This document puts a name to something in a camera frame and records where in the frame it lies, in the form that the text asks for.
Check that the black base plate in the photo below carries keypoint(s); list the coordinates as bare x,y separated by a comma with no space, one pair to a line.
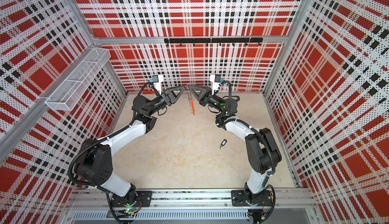
138,199
246,198

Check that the white wire mesh basket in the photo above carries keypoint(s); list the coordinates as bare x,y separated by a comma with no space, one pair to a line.
69,92

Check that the wrist white camera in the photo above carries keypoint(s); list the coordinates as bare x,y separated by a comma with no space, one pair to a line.
215,80
156,84

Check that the black hook rail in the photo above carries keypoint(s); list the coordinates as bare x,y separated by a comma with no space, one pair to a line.
212,40

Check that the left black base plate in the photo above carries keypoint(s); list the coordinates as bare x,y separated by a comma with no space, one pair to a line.
138,199

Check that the aluminium front rail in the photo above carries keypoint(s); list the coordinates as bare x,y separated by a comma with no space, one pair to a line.
220,206

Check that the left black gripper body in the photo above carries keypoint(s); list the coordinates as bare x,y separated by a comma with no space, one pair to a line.
160,102

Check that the silver keyring with red handle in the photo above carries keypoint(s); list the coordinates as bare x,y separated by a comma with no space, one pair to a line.
190,100

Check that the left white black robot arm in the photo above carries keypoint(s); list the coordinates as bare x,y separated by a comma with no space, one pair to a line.
93,165

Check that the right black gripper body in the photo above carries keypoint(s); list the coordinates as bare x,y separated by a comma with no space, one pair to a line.
210,100

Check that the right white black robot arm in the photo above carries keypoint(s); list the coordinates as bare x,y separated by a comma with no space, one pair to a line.
262,150

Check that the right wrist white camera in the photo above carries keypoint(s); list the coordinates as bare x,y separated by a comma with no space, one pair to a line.
215,80

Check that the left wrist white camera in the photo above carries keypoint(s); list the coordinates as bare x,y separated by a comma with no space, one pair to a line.
156,84

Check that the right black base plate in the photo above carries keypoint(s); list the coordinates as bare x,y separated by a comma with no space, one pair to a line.
246,198

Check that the black head small key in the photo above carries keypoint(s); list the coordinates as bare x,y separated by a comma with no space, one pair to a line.
223,143

